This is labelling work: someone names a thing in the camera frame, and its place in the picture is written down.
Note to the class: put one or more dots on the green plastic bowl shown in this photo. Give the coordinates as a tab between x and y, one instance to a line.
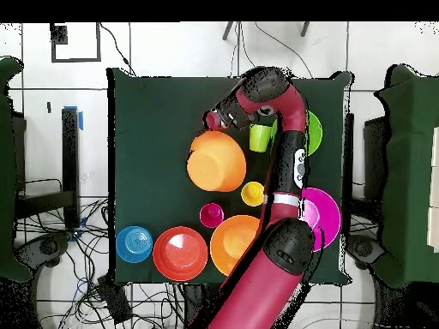
313	133

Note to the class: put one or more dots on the orange plastic bowl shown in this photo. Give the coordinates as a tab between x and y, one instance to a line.
216	164
226	246

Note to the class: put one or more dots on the blue plastic bowl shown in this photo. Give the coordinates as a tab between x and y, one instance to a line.
134	244

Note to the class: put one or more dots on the yellow plastic cup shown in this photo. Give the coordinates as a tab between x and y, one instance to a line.
252	194

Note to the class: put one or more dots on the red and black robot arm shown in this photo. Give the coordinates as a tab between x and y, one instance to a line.
257	294

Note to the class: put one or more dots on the black square floor frame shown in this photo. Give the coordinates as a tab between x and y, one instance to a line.
75	60

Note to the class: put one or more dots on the black metal stand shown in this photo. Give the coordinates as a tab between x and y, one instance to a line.
70	154

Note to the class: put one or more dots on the black floor box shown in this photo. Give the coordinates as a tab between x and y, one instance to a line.
115	300

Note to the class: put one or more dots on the small black floor object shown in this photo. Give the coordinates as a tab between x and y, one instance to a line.
49	107

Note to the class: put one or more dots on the magenta plastic cup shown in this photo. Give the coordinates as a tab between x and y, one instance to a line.
211	219

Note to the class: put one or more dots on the dark green table cloth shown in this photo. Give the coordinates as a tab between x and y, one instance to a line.
154	113

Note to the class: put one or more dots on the pink plastic bowl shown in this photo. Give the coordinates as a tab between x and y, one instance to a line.
327	219

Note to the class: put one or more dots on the blue tape strip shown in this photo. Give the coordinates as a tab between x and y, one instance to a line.
81	121

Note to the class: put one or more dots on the green covered side table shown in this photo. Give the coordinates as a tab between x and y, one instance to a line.
408	171
7	154

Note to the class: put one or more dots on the red-orange plastic bowl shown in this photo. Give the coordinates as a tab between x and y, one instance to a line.
180	253

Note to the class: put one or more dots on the grey tripod leg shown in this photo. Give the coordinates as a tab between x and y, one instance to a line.
227	31
305	29

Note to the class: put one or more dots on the green plastic cup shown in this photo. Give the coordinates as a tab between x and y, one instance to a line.
259	138

